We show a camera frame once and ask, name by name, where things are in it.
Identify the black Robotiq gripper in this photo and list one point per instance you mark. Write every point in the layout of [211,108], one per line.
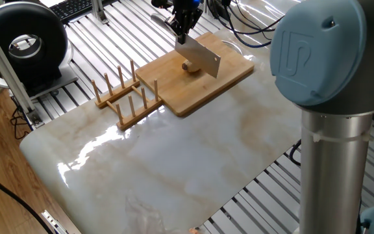
[187,8]

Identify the steel cleaver knife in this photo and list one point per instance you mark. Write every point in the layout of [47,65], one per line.
[200,55]

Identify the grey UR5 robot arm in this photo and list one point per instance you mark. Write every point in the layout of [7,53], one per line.
[317,55]

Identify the bamboo cutting board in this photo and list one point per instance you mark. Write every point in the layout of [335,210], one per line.
[190,87]

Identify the wooden peg rack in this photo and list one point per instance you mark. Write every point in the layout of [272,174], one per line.
[132,107]

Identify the black keyboard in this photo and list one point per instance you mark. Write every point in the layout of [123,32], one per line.
[70,9]

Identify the marble pattern table mat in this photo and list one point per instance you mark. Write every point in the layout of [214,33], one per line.
[174,169]

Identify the aluminium frame beam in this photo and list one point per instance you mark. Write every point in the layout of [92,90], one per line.
[8,74]

